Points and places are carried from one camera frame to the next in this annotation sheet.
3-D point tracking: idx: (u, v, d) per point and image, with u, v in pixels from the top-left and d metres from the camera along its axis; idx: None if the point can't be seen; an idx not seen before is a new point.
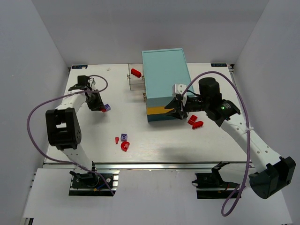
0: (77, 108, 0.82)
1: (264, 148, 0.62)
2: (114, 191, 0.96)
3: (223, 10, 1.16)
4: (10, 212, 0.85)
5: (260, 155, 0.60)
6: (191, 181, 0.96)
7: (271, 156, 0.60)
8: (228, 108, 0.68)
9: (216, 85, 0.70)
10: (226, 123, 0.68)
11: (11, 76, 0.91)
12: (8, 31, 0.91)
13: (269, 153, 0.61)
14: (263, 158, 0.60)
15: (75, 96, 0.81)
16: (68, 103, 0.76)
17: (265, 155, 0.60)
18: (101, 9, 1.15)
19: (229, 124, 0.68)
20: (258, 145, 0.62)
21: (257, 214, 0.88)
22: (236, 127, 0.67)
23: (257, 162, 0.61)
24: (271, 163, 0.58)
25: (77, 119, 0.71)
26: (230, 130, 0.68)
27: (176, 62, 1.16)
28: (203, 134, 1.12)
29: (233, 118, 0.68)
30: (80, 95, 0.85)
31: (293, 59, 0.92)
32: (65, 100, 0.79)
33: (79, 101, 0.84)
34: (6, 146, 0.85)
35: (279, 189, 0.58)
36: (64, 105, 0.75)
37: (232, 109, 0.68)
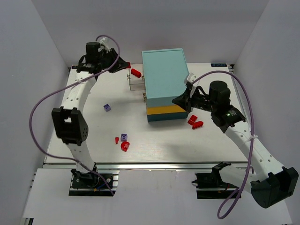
0: (85, 98, 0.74)
1: (266, 157, 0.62)
2: (114, 191, 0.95)
3: (224, 10, 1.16)
4: (11, 212, 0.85)
5: (263, 164, 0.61)
6: (191, 181, 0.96)
7: (274, 166, 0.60)
8: (233, 115, 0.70)
9: (227, 92, 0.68)
10: (229, 130, 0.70)
11: (11, 77, 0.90)
12: (8, 31, 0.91)
13: (272, 162, 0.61)
14: (265, 167, 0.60)
15: (82, 87, 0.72)
16: (74, 99, 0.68)
17: (268, 164, 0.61)
18: (100, 8, 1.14)
19: (234, 131, 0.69)
20: (260, 153, 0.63)
21: (256, 214, 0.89)
22: (240, 134, 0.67)
23: (259, 170, 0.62)
24: (273, 172, 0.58)
25: (83, 117, 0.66)
26: (234, 136, 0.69)
27: (178, 63, 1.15)
28: (203, 135, 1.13)
29: (237, 126, 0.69)
30: (87, 82, 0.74)
31: (294, 59, 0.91)
32: (71, 92, 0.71)
33: (87, 89, 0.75)
34: (6, 147, 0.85)
35: (281, 199, 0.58)
36: (71, 101, 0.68)
37: (237, 116, 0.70)
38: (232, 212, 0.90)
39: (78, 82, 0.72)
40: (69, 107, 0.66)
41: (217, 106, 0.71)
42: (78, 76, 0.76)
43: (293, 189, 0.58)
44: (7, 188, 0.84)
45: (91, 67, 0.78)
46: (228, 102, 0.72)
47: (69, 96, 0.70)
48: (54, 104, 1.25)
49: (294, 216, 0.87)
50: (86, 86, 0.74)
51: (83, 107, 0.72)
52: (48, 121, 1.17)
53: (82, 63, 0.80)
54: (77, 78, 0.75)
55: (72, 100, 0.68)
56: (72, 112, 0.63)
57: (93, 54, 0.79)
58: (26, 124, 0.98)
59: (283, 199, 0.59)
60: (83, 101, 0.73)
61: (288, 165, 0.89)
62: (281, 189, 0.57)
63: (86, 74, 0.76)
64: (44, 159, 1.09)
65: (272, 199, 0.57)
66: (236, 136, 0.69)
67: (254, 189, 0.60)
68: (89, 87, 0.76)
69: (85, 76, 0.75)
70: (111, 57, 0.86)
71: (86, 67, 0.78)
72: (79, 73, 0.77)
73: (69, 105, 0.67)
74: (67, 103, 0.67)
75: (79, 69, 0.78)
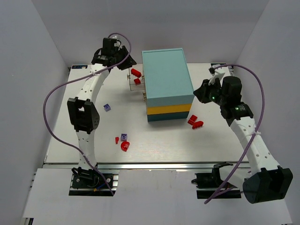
0: (97, 89, 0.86)
1: (264, 153, 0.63)
2: (114, 191, 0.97)
3: (224, 10, 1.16)
4: (10, 212, 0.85)
5: (258, 159, 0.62)
6: (191, 181, 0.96)
7: (269, 163, 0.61)
8: (242, 110, 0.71)
9: (238, 86, 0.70)
10: (234, 122, 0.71)
11: (11, 77, 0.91)
12: (8, 31, 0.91)
13: (268, 159, 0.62)
14: (259, 162, 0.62)
15: (95, 80, 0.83)
16: (87, 91, 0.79)
17: (263, 160, 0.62)
18: (101, 8, 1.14)
19: (237, 124, 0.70)
20: (258, 149, 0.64)
21: (256, 214, 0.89)
22: (243, 128, 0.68)
23: (253, 164, 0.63)
24: (266, 168, 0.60)
25: (95, 109, 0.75)
26: (237, 130, 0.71)
27: (180, 64, 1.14)
28: (203, 135, 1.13)
29: (243, 120, 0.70)
30: (100, 75, 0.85)
31: (294, 59, 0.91)
32: (85, 84, 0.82)
33: (100, 81, 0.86)
34: (6, 147, 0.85)
35: (271, 198, 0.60)
36: (85, 93, 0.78)
37: (245, 112, 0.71)
38: (232, 212, 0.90)
39: (92, 74, 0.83)
40: (83, 98, 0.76)
41: (227, 99, 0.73)
42: (93, 67, 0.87)
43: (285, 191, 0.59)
44: (7, 189, 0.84)
45: (105, 60, 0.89)
46: (239, 98, 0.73)
47: (83, 87, 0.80)
48: (54, 104, 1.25)
49: (294, 215, 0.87)
50: (100, 78, 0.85)
51: (95, 97, 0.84)
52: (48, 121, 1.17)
53: (97, 56, 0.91)
54: (92, 70, 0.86)
55: (86, 92, 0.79)
56: (86, 103, 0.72)
57: (108, 47, 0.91)
58: (26, 124, 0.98)
59: (273, 198, 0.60)
60: (95, 93, 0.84)
61: (288, 165, 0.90)
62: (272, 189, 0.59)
63: (99, 67, 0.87)
64: (44, 159, 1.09)
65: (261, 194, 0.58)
66: (239, 129, 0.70)
67: (247, 184, 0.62)
68: (101, 79, 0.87)
69: (99, 69, 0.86)
70: (123, 53, 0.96)
71: (101, 59, 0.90)
72: (93, 65, 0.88)
73: (83, 96, 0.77)
74: (82, 94, 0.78)
75: (94, 61, 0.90)
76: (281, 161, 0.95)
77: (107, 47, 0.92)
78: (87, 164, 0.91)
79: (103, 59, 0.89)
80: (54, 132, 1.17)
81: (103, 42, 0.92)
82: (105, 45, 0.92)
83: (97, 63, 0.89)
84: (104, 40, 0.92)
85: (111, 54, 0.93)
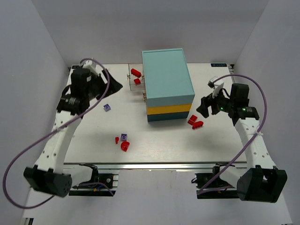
0: (66, 146, 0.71)
1: (262, 153, 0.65)
2: (113, 191, 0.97)
3: (223, 10, 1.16)
4: (11, 212, 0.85)
5: (254, 157, 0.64)
6: (191, 181, 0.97)
7: (266, 162, 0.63)
8: (249, 111, 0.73)
9: (246, 88, 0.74)
10: (239, 121, 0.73)
11: (11, 77, 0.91)
12: (8, 31, 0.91)
13: (265, 159, 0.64)
14: (256, 160, 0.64)
15: (60, 137, 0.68)
16: (50, 155, 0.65)
17: (260, 158, 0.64)
18: (100, 8, 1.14)
19: (242, 123, 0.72)
20: (258, 149, 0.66)
21: (256, 215, 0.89)
22: (246, 127, 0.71)
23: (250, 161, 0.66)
24: (260, 165, 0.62)
25: (60, 177, 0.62)
26: (241, 129, 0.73)
27: (181, 65, 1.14)
28: (204, 134, 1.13)
29: (248, 120, 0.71)
30: (67, 128, 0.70)
31: (294, 59, 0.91)
32: (48, 144, 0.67)
33: (67, 136, 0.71)
34: (6, 147, 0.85)
35: (262, 199, 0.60)
36: (47, 158, 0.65)
37: (252, 114, 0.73)
38: (232, 212, 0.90)
39: (56, 130, 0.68)
40: (44, 168, 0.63)
41: (235, 101, 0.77)
42: (58, 118, 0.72)
43: (277, 194, 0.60)
44: (7, 188, 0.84)
45: (74, 104, 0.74)
46: (247, 101, 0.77)
47: (46, 150, 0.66)
48: (54, 104, 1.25)
49: (294, 215, 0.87)
50: (67, 131, 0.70)
51: (63, 156, 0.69)
52: (48, 121, 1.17)
53: (64, 99, 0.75)
54: (57, 123, 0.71)
55: (48, 157, 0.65)
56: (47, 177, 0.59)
57: (79, 86, 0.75)
58: (26, 124, 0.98)
59: (265, 200, 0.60)
60: (63, 150, 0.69)
61: (288, 165, 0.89)
62: (265, 190, 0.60)
63: (66, 116, 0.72)
64: None
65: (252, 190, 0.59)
66: (243, 129, 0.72)
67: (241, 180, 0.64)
68: (70, 131, 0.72)
69: (65, 120, 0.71)
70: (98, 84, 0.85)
71: (69, 105, 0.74)
72: (59, 114, 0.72)
73: (45, 165, 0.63)
74: (43, 162, 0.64)
75: (60, 108, 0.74)
76: (280, 161, 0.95)
77: (77, 87, 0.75)
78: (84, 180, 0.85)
79: (71, 105, 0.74)
80: None
81: (72, 81, 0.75)
82: (75, 82, 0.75)
83: (63, 111, 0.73)
84: (72, 78, 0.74)
85: (84, 94, 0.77)
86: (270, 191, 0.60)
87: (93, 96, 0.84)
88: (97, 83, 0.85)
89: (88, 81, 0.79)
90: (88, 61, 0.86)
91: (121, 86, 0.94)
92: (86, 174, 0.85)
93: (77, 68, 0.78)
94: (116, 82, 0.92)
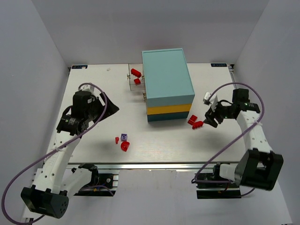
0: (65, 165, 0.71)
1: (260, 138, 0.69)
2: (113, 191, 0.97)
3: (223, 10, 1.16)
4: (11, 212, 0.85)
5: (252, 141, 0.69)
6: (191, 181, 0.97)
7: (263, 146, 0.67)
8: (251, 105, 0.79)
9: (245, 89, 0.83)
10: (240, 114, 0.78)
11: (11, 77, 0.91)
12: (8, 31, 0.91)
13: (263, 143, 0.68)
14: (253, 144, 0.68)
15: (59, 157, 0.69)
16: (48, 175, 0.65)
17: (258, 143, 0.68)
18: (100, 8, 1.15)
19: (243, 115, 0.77)
20: (257, 135, 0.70)
21: (256, 214, 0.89)
22: (246, 117, 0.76)
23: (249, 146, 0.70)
24: (258, 148, 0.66)
25: (57, 198, 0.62)
26: (242, 120, 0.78)
27: (181, 66, 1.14)
28: (204, 135, 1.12)
29: (248, 113, 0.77)
30: (66, 148, 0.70)
31: (294, 59, 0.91)
32: (47, 163, 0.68)
33: (67, 155, 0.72)
34: (7, 147, 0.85)
35: (258, 184, 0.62)
36: (45, 178, 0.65)
37: (254, 108, 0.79)
38: (232, 211, 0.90)
39: (56, 149, 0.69)
40: (41, 188, 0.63)
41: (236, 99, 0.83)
42: (57, 138, 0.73)
43: (274, 180, 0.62)
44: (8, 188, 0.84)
45: (73, 124, 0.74)
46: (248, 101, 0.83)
47: (44, 170, 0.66)
48: (54, 104, 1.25)
49: (294, 215, 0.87)
50: (66, 151, 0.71)
51: (62, 176, 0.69)
52: (48, 121, 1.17)
53: (64, 119, 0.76)
54: (56, 143, 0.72)
55: (46, 177, 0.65)
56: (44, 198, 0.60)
57: (80, 107, 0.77)
58: (26, 124, 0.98)
59: (261, 185, 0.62)
60: (62, 170, 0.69)
61: (289, 165, 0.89)
62: (261, 174, 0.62)
63: (66, 136, 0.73)
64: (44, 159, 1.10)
65: (250, 175, 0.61)
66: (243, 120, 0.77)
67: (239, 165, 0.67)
68: (69, 151, 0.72)
69: (64, 139, 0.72)
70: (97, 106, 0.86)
71: (68, 125, 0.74)
72: (58, 134, 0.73)
73: (42, 185, 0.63)
74: (41, 183, 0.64)
75: (60, 127, 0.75)
76: None
77: (78, 107, 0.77)
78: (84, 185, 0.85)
79: (71, 124, 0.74)
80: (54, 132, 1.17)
81: (74, 101, 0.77)
82: (75, 104, 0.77)
83: (63, 132, 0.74)
84: (74, 98, 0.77)
85: (84, 115, 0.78)
86: (266, 176, 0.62)
87: (91, 118, 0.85)
88: (96, 106, 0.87)
89: (88, 103, 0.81)
90: (87, 86, 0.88)
91: (117, 108, 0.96)
92: (86, 177, 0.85)
93: (78, 91, 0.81)
94: (113, 105, 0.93)
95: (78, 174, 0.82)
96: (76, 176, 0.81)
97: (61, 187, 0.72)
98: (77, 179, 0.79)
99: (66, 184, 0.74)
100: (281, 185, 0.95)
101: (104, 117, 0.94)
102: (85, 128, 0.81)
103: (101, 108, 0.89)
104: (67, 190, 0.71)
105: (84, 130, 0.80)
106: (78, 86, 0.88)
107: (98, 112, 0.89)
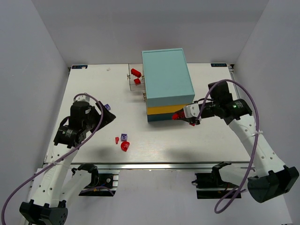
0: (63, 178, 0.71)
1: (269, 154, 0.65)
2: (114, 191, 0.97)
3: (223, 10, 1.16)
4: (11, 212, 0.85)
5: (265, 161, 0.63)
6: (191, 181, 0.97)
7: (275, 164, 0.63)
8: (240, 107, 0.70)
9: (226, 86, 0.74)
10: (234, 122, 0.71)
11: (11, 77, 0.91)
12: (8, 31, 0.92)
13: (273, 160, 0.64)
14: (265, 163, 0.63)
15: (57, 170, 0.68)
16: (47, 189, 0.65)
17: (269, 161, 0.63)
18: (100, 8, 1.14)
19: (239, 124, 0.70)
20: (264, 151, 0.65)
21: (256, 214, 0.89)
22: (244, 128, 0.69)
23: (259, 167, 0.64)
24: (273, 170, 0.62)
25: (57, 210, 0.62)
26: (238, 130, 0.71)
27: (181, 67, 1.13)
28: (208, 137, 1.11)
29: (243, 120, 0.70)
30: (63, 161, 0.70)
31: (294, 58, 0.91)
32: (44, 177, 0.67)
33: (65, 168, 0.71)
34: (6, 147, 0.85)
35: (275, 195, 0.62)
36: (42, 193, 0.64)
37: (244, 109, 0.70)
38: (232, 212, 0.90)
39: (52, 163, 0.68)
40: (40, 203, 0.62)
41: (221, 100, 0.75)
42: (55, 151, 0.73)
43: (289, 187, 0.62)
44: (8, 187, 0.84)
45: (71, 136, 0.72)
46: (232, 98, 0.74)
47: (42, 184, 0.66)
48: (54, 103, 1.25)
49: (293, 214, 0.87)
50: (63, 165, 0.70)
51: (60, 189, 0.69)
52: (48, 121, 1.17)
53: (61, 130, 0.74)
54: (54, 156, 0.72)
55: (44, 191, 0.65)
56: (42, 214, 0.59)
57: (78, 117, 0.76)
58: (26, 124, 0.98)
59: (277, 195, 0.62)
60: (60, 183, 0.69)
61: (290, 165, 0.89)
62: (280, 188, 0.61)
63: (63, 149, 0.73)
64: (44, 159, 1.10)
65: (269, 196, 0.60)
66: (241, 130, 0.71)
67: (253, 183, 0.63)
68: (67, 164, 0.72)
69: (62, 153, 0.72)
70: (93, 115, 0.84)
71: (65, 136, 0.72)
72: (56, 147, 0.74)
73: (40, 200, 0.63)
74: (39, 197, 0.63)
75: (57, 139, 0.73)
76: None
77: (76, 117, 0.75)
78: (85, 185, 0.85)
79: (68, 137, 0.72)
80: (54, 132, 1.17)
81: (71, 112, 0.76)
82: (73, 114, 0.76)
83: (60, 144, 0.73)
84: (72, 108, 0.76)
85: (81, 126, 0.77)
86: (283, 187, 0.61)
87: (88, 128, 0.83)
88: (93, 115, 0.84)
89: (86, 113, 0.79)
90: (83, 95, 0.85)
91: (115, 115, 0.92)
92: (86, 179, 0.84)
93: (76, 101, 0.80)
94: (110, 113, 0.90)
95: (77, 177, 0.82)
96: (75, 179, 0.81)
97: (60, 196, 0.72)
98: (76, 184, 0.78)
99: (64, 193, 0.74)
100: None
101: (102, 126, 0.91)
102: (83, 139, 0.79)
103: (98, 118, 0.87)
104: (65, 199, 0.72)
105: (81, 141, 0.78)
106: (75, 97, 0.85)
107: (95, 122, 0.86)
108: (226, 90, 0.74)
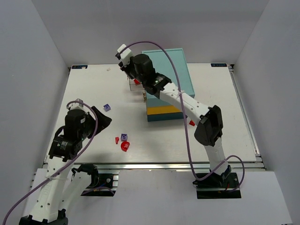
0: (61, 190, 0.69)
1: (194, 103, 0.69)
2: (114, 191, 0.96)
3: (223, 10, 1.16)
4: (11, 212, 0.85)
5: (194, 111, 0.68)
6: (191, 182, 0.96)
7: (202, 108, 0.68)
8: (161, 80, 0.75)
9: (149, 63, 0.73)
10: (161, 94, 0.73)
11: (11, 77, 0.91)
12: (8, 31, 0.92)
13: (200, 106, 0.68)
14: (196, 111, 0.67)
15: (54, 184, 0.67)
16: (44, 204, 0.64)
17: (197, 108, 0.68)
18: (100, 8, 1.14)
19: (165, 93, 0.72)
20: (189, 102, 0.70)
21: (255, 214, 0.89)
22: (170, 94, 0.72)
23: (193, 117, 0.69)
24: (202, 114, 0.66)
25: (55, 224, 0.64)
26: (167, 98, 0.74)
27: (181, 68, 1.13)
28: None
29: (167, 88, 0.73)
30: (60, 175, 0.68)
31: (293, 58, 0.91)
32: (42, 192, 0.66)
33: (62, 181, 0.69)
34: (6, 147, 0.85)
35: (217, 133, 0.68)
36: (40, 208, 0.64)
37: (164, 80, 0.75)
38: (232, 212, 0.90)
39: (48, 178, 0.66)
40: (38, 219, 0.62)
41: (145, 76, 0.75)
42: (50, 165, 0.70)
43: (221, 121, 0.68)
44: (8, 187, 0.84)
45: (66, 149, 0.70)
46: (153, 71, 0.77)
47: (40, 199, 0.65)
48: (54, 103, 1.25)
49: (293, 214, 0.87)
50: (60, 179, 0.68)
51: (58, 201, 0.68)
52: (48, 121, 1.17)
53: (56, 142, 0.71)
54: (49, 170, 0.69)
55: (42, 206, 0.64)
56: None
57: (73, 128, 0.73)
58: (26, 124, 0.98)
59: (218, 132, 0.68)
60: (58, 197, 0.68)
61: (289, 165, 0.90)
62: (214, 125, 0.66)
63: (58, 162, 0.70)
64: (44, 159, 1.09)
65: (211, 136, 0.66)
66: (168, 97, 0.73)
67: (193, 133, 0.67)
68: (64, 177, 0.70)
69: (58, 167, 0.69)
70: (89, 122, 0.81)
71: (60, 149, 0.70)
72: (51, 161, 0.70)
73: (39, 216, 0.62)
74: (36, 212, 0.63)
75: (52, 152, 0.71)
76: (281, 161, 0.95)
77: (70, 128, 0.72)
78: (85, 185, 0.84)
79: (63, 149, 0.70)
80: (54, 132, 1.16)
81: (65, 123, 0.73)
82: (67, 125, 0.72)
83: (55, 158, 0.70)
84: (66, 118, 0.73)
85: (77, 136, 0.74)
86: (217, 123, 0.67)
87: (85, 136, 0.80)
88: (89, 123, 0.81)
89: (82, 123, 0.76)
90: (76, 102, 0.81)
91: (110, 118, 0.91)
92: (85, 181, 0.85)
93: (70, 110, 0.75)
94: (105, 117, 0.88)
95: (77, 182, 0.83)
96: (75, 187, 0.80)
97: (60, 205, 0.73)
98: (75, 191, 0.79)
99: (64, 200, 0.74)
100: (281, 185, 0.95)
101: (98, 131, 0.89)
102: (78, 149, 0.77)
103: (94, 124, 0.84)
104: (65, 208, 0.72)
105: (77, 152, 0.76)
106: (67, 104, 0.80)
107: (91, 128, 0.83)
108: (148, 64, 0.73)
